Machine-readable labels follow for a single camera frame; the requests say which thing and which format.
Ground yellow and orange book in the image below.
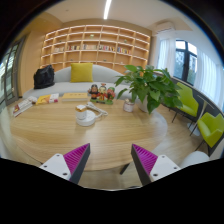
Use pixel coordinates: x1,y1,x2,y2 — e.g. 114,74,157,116
35,94,52,106

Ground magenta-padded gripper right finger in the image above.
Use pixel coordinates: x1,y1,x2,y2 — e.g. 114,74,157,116
130,143,182,187

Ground small white jar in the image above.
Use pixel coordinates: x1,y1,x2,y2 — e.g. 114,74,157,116
123,98,136,113

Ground yellow cushion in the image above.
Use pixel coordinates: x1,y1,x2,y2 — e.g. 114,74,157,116
69,62,94,84

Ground slim white side table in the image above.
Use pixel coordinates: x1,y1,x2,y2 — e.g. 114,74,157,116
189,96,208,136

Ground wide white sheer curtain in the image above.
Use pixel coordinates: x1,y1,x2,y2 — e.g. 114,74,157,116
194,46,224,111

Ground white power strip cable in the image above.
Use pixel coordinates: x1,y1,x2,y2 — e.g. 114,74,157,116
85,101,109,118

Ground black backpack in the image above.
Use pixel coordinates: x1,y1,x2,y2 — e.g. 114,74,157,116
32,64,56,90

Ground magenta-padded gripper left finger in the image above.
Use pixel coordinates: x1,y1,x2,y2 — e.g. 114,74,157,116
39,143,92,185

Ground white air conditioner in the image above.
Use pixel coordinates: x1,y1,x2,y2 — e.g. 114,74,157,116
155,21,176,34

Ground light grey sofa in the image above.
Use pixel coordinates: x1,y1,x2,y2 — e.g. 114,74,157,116
22,64,134,101

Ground wooden wall shelf unit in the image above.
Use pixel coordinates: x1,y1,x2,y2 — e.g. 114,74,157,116
39,24,152,75

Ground narrow white sheer curtain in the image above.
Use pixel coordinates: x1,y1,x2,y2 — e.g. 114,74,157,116
157,38,174,71

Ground dark framed glass door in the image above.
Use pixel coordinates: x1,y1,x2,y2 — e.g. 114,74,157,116
0,36,26,108

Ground green potted plant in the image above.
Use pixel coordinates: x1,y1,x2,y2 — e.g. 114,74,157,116
114,64,184,115

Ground round white power strip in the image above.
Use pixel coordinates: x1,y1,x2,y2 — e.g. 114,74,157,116
75,109,97,127

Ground white round stool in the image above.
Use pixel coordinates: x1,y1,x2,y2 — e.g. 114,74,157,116
179,150,211,169

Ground three colourful figurines on base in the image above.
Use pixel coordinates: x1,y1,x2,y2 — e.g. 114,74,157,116
87,83,117,105

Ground dark framed window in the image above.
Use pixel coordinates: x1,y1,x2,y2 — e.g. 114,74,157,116
173,39,198,86

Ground white and red box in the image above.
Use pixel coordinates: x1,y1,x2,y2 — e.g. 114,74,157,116
48,92,60,104

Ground long ceiling light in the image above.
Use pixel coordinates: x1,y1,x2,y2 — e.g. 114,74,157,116
102,0,113,20

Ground stack of magazines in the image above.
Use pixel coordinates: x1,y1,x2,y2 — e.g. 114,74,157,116
11,96,38,118

